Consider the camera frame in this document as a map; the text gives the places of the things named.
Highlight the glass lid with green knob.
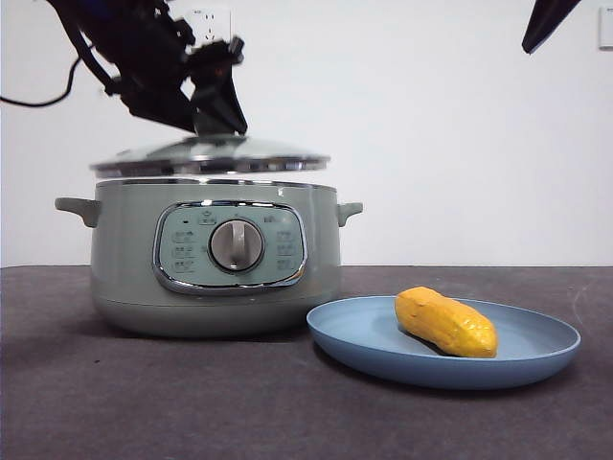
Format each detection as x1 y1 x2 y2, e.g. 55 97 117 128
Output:
89 132 332 175

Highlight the yellow corn cob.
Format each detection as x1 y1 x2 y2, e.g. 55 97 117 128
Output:
394 286 500 359

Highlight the pale green electric steamer pot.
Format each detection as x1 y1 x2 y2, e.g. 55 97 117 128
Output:
54 177 364 339

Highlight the blue round plate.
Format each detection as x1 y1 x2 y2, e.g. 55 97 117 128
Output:
306 294 582 390

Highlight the white wall switch plate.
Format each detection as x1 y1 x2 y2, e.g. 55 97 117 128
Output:
598 8 613 50

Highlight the white wall socket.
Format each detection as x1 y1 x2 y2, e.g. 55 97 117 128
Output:
191 8 232 47

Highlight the black cable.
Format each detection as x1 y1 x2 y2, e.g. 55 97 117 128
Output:
0 42 95 108

